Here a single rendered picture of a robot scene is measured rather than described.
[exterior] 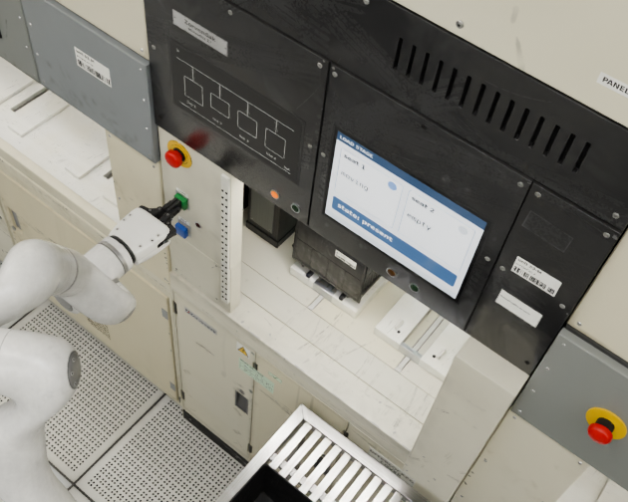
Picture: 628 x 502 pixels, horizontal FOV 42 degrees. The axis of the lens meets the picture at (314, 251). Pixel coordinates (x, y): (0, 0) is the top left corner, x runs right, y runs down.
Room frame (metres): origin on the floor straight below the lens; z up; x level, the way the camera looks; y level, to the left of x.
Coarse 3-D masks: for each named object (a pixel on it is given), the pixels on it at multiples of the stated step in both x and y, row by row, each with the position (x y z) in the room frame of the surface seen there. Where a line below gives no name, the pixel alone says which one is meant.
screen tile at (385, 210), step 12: (348, 156) 0.92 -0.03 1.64; (348, 168) 0.92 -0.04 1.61; (360, 168) 0.91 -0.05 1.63; (372, 168) 0.90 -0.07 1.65; (336, 180) 0.93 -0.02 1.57; (372, 180) 0.90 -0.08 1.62; (384, 180) 0.89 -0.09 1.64; (348, 192) 0.92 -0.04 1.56; (360, 192) 0.91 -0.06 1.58; (384, 192) 0.88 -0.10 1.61; (360, 204) 0.90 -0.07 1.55; (372, 204) 0.89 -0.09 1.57; (384, 204) 0.88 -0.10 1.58; (396, 204) 0.87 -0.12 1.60; (384, 216) 0.88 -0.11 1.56
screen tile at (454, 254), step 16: (416, 208) 0.85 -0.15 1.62; (432, 208) 0.84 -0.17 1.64; (400, 224) 0.86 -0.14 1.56; (432, 224) 0.83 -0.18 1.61; (448, 224) 0.82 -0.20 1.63; (464, 224) 0.81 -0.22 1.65; (416, 240) 0.84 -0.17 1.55; (432, 240) 0.83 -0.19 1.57; (464, 240) 0.80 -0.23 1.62; (448, 256) 0.81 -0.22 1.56; (464, 256) 0.80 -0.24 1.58
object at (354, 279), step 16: (304, 224) 1.20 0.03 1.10; (304, 240) 1.20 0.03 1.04; (320, 240) 1.17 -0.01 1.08; (304, 256) 1.19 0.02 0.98; (320, 256) 1.17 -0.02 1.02; (336, 256) 1.15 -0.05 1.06; (352, 256) 1.13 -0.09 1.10; (320, 272) 1.17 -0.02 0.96; (336, 272) 1.14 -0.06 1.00; (352, 272) 1.12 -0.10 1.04; (368, 272) 1.11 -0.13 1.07; (352, 288) 1.12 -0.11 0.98; (368, 288) 1.12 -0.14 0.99
